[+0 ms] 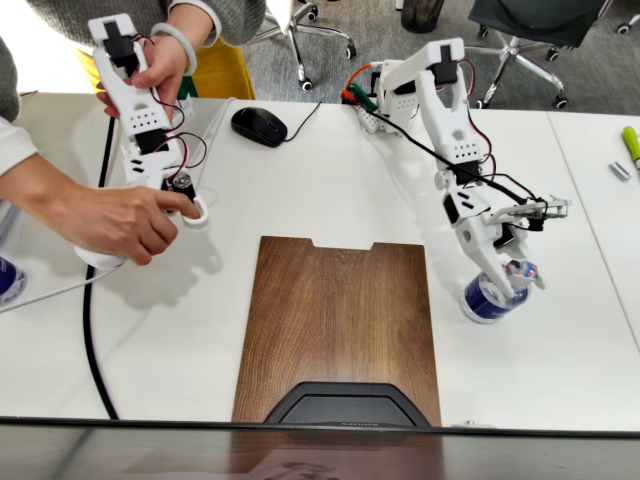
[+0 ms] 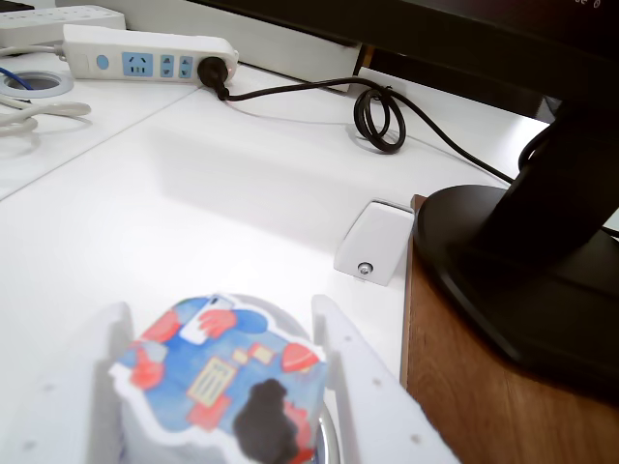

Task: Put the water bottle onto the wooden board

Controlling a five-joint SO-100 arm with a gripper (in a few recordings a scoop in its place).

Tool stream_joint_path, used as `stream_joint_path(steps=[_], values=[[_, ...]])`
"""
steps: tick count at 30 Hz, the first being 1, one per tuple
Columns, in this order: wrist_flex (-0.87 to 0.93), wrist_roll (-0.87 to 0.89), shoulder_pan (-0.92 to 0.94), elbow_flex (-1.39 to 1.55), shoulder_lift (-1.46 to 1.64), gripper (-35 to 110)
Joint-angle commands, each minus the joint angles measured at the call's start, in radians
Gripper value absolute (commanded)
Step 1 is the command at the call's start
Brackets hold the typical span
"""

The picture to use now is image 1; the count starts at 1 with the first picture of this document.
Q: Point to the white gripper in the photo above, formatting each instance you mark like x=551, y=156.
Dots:
x=486, y=248

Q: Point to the blue-labelled clear water bottle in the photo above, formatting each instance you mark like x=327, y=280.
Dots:
x=480, y=300

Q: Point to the white leader arm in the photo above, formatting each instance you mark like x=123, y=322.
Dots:
x=142, y=115

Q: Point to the person's right forearm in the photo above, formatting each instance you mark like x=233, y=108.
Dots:
x=30, y=190

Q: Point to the white follower robot arm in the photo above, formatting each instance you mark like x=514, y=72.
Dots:
x=450, y=130

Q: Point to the dark wooden board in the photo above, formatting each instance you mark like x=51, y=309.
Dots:
x=340, y=310

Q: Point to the blue-labelled bottle at edge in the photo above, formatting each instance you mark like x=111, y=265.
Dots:
x=7, y=282

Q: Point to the person's right hand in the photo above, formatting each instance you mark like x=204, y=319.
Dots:
x=110, y=220

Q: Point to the person's left hand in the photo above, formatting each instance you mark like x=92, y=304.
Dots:
x=162, y=65

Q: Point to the small grey block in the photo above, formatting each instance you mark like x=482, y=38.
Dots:
x=621, y=171

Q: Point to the yellow-green marker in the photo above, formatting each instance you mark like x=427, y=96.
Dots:
x=632, y=145

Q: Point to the black Philips monitor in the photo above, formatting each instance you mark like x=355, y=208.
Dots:
x=350, y=405

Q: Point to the green clamp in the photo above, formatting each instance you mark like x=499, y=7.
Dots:
x=187, y=87
x=362, y=97

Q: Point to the dark-seat office chair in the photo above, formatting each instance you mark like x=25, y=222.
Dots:
x=535, y=20

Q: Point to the office chair caster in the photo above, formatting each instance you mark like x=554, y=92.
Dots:
x=627, y=25

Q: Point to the black waste bin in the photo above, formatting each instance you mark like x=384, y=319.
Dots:
x=422, y=15

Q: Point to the black computer mouse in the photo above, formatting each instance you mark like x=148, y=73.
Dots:
x=257, y=125

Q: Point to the office chair base centre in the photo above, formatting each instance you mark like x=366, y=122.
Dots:
x=300, y=40

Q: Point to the yellow skirt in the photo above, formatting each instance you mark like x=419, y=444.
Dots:
x=225, y=75

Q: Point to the grey sweater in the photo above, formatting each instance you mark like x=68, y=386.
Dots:
x=240, y=20

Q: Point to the pale jade bangle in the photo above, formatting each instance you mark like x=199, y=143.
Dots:
x=191, y=52

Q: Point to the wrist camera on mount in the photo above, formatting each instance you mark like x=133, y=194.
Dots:
x=537, y=212

